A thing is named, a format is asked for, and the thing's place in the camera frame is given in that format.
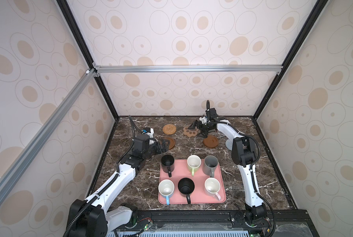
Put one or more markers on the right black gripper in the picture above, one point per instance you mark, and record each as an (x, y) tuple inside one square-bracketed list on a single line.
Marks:
[(204, 134)]

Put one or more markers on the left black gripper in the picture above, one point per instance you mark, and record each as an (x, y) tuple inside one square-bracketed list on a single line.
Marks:
[(158, 149)]

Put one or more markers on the small brown wooden coaster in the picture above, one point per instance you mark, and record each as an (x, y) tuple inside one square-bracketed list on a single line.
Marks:
[(171, 142)]

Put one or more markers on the cork paw print coaster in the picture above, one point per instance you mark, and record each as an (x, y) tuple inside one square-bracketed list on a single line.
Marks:
[(190, 132)]

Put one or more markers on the woven rattan coaster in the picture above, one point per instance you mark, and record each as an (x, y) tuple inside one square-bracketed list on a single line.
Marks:
[(169, 129)]

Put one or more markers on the brown wooden round coaster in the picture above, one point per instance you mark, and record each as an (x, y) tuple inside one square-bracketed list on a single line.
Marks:
[(211, 141)]

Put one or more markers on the grey mug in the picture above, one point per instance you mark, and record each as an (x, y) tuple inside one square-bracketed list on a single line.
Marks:
[(210, 165)]

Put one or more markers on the light blue woven coaster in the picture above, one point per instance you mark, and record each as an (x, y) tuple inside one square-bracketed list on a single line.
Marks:
[(229, 144)]

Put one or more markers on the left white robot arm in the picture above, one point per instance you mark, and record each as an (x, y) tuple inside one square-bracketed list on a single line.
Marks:
[(91, 217)]

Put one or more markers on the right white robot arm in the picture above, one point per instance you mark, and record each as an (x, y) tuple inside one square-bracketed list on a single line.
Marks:
[(245, 154)]

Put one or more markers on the black mug back left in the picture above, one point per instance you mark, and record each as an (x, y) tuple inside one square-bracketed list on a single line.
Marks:
[(167, 163)]

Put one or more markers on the black mug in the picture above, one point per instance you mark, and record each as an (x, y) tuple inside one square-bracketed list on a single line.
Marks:
[(186, 187), (167, 163)]

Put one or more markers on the green mug white inside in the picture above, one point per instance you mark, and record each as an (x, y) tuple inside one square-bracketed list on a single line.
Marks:
[(193, 164)]

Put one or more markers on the blue mug white inside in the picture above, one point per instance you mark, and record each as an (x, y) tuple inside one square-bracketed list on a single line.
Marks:
[(166, 189)]

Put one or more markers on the black mug front centre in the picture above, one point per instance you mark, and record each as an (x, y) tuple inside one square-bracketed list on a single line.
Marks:
[(186, 187)]

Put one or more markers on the pink mug white inside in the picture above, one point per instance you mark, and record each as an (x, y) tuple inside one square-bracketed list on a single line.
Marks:
[(212, 188)]

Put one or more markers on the horizontal aluminium rail back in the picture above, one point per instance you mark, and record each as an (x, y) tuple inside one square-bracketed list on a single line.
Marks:
[(189, 69)]

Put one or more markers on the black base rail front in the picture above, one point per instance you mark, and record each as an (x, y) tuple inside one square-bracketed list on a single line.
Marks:
[(220, 223)]

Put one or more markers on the black corner frame post right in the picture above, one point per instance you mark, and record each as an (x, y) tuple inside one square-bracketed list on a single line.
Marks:
[(296, 46)]

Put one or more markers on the black corner frame post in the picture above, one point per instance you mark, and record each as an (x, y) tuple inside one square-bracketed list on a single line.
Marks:
[(74, 28), (296, 46)]

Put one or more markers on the black corner frame post left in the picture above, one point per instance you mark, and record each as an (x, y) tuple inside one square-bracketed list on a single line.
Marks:
[(74, 28)]

